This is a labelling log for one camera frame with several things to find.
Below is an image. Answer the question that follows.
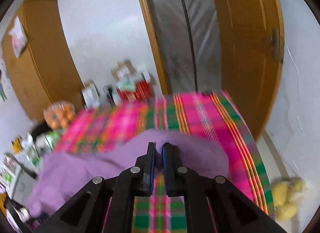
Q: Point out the purple knit sweater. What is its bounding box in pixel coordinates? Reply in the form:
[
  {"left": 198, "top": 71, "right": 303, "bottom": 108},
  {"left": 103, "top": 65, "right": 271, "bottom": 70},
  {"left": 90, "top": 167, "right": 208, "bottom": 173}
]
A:
[{"left": 25, "top": 129, "right": 229, "bottom": 217}]

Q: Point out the cardboard box with label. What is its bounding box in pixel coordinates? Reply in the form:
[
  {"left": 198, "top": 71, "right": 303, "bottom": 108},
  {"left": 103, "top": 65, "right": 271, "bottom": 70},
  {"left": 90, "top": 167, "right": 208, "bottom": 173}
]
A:
[{"left": 111, "top": 59, "right": 136, "bottom": 82}]

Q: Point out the wooden wardrobe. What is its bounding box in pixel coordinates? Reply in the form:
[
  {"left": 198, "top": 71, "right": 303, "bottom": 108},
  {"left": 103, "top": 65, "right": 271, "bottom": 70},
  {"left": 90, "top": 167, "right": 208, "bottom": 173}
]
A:
[{"left": 2, "top": 0, "right": 84, "bottom": 122}]

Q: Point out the white carton box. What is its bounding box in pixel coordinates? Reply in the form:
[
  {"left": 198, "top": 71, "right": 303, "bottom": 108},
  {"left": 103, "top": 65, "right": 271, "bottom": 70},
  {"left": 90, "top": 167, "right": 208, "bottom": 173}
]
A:
[{"left": 82, "top": 80, "right": 100, "bottom": 109}]

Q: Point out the wooden door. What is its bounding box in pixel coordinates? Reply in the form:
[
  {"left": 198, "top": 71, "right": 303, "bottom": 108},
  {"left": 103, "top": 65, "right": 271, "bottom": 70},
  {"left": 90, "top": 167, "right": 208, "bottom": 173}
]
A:
[{"left": 214, "top": 0, "right": 284, "bottom": 140}]

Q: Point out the yellow plush toy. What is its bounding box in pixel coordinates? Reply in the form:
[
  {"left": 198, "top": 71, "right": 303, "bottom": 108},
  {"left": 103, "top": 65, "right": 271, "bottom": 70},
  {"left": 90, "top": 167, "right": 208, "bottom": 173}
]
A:
[{"left": 271, "top": 177, "right": 308, "bottom": 222}]

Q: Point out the pink plaid bed cover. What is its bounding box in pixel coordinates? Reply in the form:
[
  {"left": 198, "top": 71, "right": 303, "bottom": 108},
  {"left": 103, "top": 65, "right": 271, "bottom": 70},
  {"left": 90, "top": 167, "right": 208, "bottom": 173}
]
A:
[{"left": 53, "top": 89, "right": 276, "bottom": 233}]

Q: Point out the plastic covered doorway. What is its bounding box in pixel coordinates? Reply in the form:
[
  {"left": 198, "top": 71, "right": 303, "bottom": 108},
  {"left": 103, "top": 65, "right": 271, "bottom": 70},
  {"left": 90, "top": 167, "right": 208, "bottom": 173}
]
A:
[{"left": 148, "top": 0, "right": 221, "bottom": 93}]

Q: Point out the bag of oranges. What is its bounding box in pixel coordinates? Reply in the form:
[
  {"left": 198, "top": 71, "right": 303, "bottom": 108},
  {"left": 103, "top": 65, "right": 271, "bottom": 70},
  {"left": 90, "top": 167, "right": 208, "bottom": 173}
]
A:
[{"left": 43, "top": 101, "right": 75, "bottom": 130}]

